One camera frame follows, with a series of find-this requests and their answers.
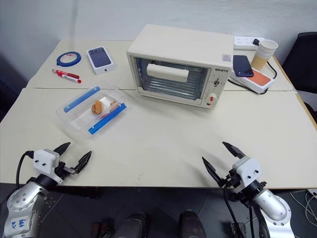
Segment dark rounded shape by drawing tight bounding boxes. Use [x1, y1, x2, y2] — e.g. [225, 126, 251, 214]
[116, 211, 152, 238]
[178, 210, 207, 238]

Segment blue tape roll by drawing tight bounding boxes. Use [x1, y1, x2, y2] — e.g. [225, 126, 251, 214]
[56, 51, 82, 67]

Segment fried chicken nugget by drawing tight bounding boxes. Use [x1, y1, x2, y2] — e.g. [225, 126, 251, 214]
[91, 99, 105, 115]

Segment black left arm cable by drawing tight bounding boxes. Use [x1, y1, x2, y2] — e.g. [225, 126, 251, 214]
[15, 150, 34, 189]

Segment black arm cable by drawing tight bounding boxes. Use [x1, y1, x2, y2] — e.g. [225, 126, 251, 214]
[15, 150, 34, 189]
[222, 185, 264, 238]

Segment dark blue smartphone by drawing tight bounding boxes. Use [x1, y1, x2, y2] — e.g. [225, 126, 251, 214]
[232, 55, 255, 78]

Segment metal oven rack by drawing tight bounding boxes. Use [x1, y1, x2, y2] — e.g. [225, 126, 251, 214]
[138, 73, 207, 100]

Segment black power cable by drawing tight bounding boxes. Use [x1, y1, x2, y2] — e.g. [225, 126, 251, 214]
[259, 61, 278, 95]

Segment paper coffee cup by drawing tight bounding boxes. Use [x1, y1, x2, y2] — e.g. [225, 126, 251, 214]
[251, 39, 279, 71]

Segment clear plastic container blue clips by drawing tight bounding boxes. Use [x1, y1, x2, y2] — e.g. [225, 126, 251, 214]
[55, 83, 128, 141]

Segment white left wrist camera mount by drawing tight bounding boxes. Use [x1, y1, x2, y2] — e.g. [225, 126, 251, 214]
[32, 149, 62, 184]

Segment black chair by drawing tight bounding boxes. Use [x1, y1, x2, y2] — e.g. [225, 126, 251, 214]
[281, 32, 317, 113]

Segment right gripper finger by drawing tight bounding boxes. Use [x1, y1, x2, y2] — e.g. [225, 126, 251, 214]
[222, 141, 247, 160]
[202, 156, 226, 189]

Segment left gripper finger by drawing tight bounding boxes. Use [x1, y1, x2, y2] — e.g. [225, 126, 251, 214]
[71, 150, 93, 175]
[53, 142, 72, 160]

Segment blue container clip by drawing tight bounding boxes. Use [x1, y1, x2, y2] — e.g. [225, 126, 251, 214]
[88, 103, 127, 135]
[63, 86, 101, 114]

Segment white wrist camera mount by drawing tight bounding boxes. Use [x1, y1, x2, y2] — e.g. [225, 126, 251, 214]
[32, 149, 62, 184]
[232, 156, 262, 188]

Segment cream toaster oven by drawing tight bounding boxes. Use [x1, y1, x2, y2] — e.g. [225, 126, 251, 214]
[126, 24, 235, 110]

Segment white knob with red indicator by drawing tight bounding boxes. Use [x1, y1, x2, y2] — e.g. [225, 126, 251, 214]
[206, 92, 219, 107]

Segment brown floor object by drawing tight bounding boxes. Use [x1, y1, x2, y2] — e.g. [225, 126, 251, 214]
[92, 217, 112, 238]

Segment white box with orange top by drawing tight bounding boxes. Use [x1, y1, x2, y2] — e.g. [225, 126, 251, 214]
[228, 69, 276, 95]

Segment white floor cables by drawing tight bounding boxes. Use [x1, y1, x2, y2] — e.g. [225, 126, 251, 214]
[289, 188, 317, 225]

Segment white power strip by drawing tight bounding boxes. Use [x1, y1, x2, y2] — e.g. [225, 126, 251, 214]
[233, 35, 265, 51]

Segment white smartphone box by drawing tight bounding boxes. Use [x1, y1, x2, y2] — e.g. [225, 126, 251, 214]
[86, 46, 118, 75]

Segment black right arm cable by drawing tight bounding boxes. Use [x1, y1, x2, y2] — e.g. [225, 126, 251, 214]
[222, 185, 264, 238]

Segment red white marker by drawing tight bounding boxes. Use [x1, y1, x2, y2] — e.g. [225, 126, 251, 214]
[61, 73, 83, 84]
[52, 68, 80, 79]

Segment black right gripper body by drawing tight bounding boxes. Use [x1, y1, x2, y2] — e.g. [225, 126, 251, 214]
[218, 169, 245, 197]

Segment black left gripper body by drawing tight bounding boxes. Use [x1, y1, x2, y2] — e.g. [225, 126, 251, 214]
[55, 161, 77, 183]

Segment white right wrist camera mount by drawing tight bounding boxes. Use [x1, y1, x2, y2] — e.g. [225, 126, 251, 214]
[232, 156, 262, 188]

